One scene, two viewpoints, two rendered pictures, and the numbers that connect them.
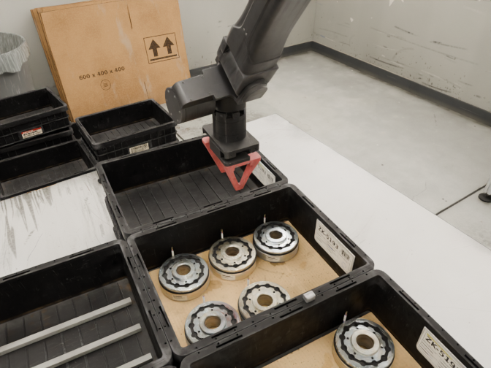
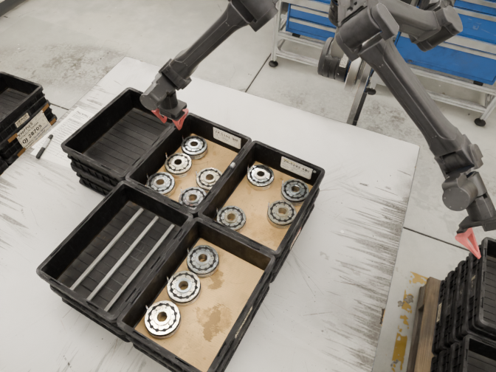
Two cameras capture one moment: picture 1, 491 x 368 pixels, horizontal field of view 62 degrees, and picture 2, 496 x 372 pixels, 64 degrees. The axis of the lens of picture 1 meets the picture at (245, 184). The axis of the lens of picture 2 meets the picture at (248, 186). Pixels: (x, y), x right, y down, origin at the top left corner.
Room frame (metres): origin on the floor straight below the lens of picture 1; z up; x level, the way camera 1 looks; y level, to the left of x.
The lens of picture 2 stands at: (-0.32, 0.38, 2.02)
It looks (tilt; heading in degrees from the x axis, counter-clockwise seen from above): 53 degrees down; 324
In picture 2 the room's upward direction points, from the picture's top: 3 degrees clockwise
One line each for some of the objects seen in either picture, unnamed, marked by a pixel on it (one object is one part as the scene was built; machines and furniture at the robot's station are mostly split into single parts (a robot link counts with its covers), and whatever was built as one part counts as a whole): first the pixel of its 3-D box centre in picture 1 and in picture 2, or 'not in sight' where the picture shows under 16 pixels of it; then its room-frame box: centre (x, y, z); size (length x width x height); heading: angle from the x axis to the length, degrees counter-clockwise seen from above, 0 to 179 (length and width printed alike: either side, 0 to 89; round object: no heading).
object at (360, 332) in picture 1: (364, 342); (260, 174); (0.41, -0.21, 0.86); 0.05 x 0.05 x 0.01
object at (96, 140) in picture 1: (133, 159); (12, 130); (1.73, 0.56, 0.37); 0.40 x 0.30 x 0.45; 124
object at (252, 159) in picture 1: (235, 164); (175, 117); (0.60, 0.02, 1.10); 0.07 x 0.07 x 0.09; 27
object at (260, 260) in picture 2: not in sight; (201, 296); (0.11, 0.21, 0.87); 0.40 x 0.30 x 0.11; 118
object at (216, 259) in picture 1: (232, 253); (178, 163); (0.62, 0.03, 0.86); 0.10 x 0.10 x 0.01
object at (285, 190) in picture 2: not in sight; (294, 190); (0.28, -0.28, 0.86); 0.10 x 0.10 x 0.01
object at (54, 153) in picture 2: not in sight; (71, 135); (1.15, 0.31, 0.70); 0.33 x 0.23 x 0.01; 124
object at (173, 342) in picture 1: (246, 255); (191, 159); (0.56, 0.00, 0.92); 0.40 x 0.30 x 0.02; 118
